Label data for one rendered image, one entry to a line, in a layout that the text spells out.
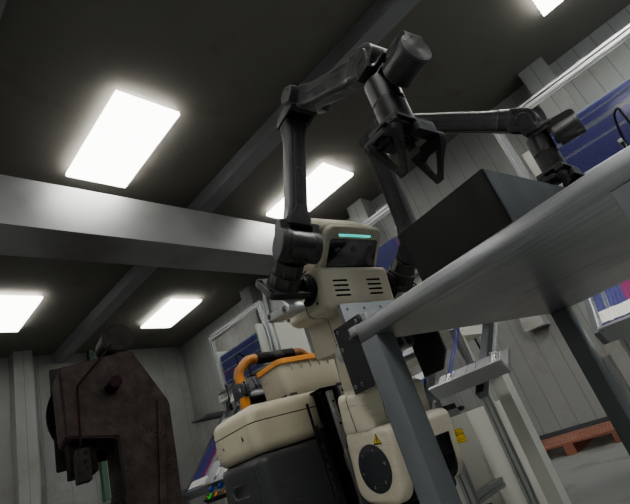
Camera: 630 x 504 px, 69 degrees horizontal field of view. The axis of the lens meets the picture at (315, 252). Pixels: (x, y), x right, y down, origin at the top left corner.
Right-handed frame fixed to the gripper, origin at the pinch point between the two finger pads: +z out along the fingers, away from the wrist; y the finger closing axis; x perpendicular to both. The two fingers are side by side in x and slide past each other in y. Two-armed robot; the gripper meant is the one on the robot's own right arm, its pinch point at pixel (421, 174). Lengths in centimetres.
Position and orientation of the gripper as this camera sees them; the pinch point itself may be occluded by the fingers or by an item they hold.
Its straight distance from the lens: 75.4
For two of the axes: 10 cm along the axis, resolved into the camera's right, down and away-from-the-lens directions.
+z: 2.8, 8.8, -3.8
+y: 7.9, 0.1, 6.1
